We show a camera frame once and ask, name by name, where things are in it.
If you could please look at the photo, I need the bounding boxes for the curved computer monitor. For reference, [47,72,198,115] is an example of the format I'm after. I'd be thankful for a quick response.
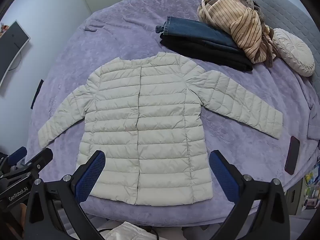
[0,20,31,97]

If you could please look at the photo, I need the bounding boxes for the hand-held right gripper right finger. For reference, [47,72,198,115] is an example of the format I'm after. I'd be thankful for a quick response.
[209,150,292,240]

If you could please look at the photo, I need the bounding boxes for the purple plush blanket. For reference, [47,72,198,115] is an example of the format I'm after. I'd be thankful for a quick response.
[25,0,320,228]

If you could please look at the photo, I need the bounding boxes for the grey quilted headboard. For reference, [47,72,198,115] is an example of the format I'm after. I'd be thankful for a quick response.
[247,0,320,63]

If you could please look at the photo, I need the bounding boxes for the grey cloth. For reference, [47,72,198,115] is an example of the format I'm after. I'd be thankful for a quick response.
[307,102,320,140]

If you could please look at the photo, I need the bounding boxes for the colourful shelf clutter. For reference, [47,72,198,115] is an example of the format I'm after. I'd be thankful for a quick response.
[301,165,320,210]

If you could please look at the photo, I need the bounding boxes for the black smartphone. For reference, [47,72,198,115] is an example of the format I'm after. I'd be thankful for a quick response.
[284,136,300,175]

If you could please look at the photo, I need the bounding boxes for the white knit garment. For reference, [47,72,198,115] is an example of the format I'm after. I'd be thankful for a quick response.
[271,28,315,77]

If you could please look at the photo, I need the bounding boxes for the folded blue jeans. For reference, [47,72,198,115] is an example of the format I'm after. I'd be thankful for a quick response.
[155,15,244,54]

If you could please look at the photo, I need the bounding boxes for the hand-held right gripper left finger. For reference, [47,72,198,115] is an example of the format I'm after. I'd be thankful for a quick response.
[24,150,105,240]

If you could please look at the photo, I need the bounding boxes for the grey storage box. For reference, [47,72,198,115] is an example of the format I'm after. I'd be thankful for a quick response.
[286,180,304,215]

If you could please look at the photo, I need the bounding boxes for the brown fleece garment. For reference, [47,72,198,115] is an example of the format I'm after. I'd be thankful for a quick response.
[246,0,278,68]

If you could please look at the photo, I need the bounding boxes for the beige striped garment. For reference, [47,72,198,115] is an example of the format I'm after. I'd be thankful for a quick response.
[197,0,272,64]

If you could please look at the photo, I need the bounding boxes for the folded black garment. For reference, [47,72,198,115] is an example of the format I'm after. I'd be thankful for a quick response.
[159,34,253,72]

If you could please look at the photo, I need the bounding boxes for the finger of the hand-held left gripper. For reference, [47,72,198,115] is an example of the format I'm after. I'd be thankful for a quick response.
[24,147,53,175]
[7,146,27,167]

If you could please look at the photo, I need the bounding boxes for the cream quilted puffer jacket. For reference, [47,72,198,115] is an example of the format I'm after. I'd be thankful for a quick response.
[37,52,283,207]

